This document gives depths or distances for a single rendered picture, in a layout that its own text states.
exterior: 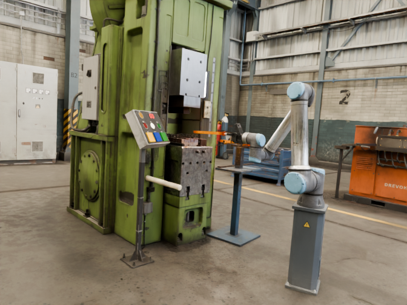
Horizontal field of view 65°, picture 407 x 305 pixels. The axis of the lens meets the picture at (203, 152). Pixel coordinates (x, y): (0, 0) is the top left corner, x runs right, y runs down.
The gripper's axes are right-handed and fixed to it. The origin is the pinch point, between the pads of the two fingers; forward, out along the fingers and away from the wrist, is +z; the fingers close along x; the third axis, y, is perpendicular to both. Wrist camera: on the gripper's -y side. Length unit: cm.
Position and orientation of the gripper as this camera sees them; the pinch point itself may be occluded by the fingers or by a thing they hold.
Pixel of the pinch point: (226, 132)
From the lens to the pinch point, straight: 263.1
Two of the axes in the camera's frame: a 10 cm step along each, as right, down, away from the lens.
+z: -6.9, -1.3, 7.2
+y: -0.8, 9.9, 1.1
